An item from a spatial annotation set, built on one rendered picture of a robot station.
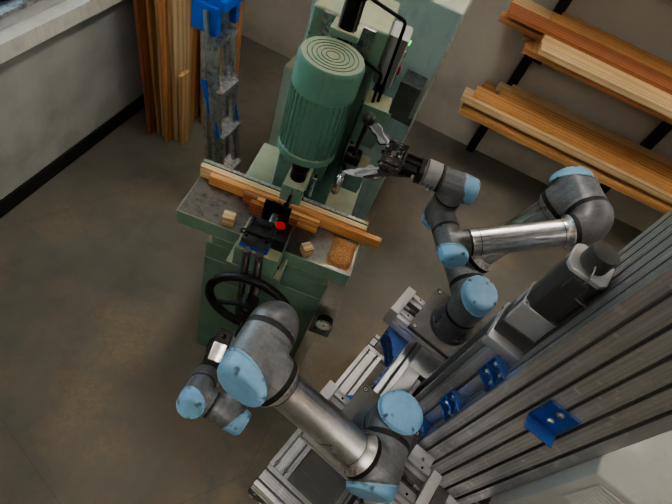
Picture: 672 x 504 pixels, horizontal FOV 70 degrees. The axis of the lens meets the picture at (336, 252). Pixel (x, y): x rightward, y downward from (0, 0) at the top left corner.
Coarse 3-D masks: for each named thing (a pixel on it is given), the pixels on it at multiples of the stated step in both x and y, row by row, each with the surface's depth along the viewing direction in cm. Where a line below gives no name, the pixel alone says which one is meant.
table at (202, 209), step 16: (192, 192) 159; (208, 192) 161; (224, 192) 163; (192, 208) 155; (208, 208) 157; (224, 208) 159; (240, 208) 161; (192, 224) 156; (208, 224) 154; (240, 224) 157; (304, 240) 160; (320, 240) 162; (352, 240) 166; (288, 256) 156; (320, 256) 158; (320, 272) 158; (336, 272) 156
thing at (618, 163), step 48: (528, 0) 286; (528, 48) 268; (576, 48) 261; (624, 48) 276; (480, 96) 302; (528, 96) 319; (624, 96) 265; (528, 144) 305; (576, 144) 299; (624, 144) 315; (624, 192) 303
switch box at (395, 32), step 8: (400, 24) 144; (392, 32) 140; (408, 32) 142; (392, 40) 140; (408, 40) 139; (384, 48) 142; (392, 48) 141; (400, 48) 141; (384, 56) 144; (400, 56) 143; (384, 64) 146; (376, 72) 148; (384, 72) 148; (392, 72) 147; (376, 80) 150; (392, 80) 149
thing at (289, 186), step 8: (312, 168) 157; (288, 176) 151; (288, 184) 149; (296, 184) 150; (304, 184) 151; (280, 192) 152; (288, 192) 151; (296, 192) 150; (304, 192) 151; (296, 200) 153
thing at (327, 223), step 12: (216, 180) 161; (228, 180) 161; (240, 192) 162; (312, 216) 162; (324, 216) 163; (324, 228) 165; (336, 228) 164; (348, 228) 163; (360, 240) 165; (372, 240) 163
